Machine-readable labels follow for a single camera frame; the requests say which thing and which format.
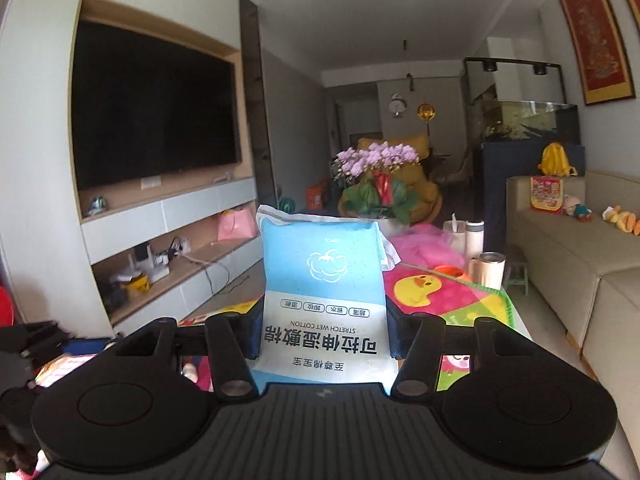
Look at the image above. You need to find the blue white cotton pack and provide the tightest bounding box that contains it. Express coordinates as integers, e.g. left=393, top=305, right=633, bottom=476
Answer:
left=250, top=206, right=399, bottom=389

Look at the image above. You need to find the colourful cartoon play mat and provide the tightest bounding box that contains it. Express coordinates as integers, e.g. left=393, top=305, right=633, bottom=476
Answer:
left=29, top=253, right=516, bottom=396

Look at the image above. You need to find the rose gold tumbler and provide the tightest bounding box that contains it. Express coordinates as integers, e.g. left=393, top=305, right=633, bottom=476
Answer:
left=469, top=252, right=506, bottom=290

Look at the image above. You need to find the pink tulle cloth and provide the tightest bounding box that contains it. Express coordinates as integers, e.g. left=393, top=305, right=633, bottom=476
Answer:
left=388, top=223, right=464, bottom=269

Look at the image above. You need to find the white media cabinet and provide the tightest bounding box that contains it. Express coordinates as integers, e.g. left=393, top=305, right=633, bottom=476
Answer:
left=50, top=0, right=257, bottom=337

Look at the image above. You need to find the pink gift bag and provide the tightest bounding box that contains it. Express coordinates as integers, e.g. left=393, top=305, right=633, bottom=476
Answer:
left=217, top=206, right=257, bottom=242

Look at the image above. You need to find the white thermos bottle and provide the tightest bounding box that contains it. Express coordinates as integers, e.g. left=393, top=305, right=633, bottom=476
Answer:
left=464, top=220, right=485, bottom=260

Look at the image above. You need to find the watermelon ball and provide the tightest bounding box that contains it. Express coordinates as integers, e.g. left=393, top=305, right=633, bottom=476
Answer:
left=278, top=197, right=296, bottom=214

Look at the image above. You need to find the pink orchid flower pot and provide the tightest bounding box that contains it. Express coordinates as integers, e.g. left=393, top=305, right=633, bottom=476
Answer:
left=331, top=142, right=420, bottom=226

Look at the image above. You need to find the beige sofa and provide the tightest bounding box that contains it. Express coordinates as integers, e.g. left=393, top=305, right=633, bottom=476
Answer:
left=506, top=170, right=639, bottom=451

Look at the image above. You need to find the orange bag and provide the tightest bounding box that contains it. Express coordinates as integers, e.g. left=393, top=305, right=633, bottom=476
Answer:
left=306, top=180, right=328, bottom=211

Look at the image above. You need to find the black television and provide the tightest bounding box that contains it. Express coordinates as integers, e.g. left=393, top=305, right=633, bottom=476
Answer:
left=70, top=22, right=241, bottom=191

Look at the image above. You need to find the fish tank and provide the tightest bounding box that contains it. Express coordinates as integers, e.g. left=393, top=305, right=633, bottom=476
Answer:
left=461, top=56, right=580, bottom=146

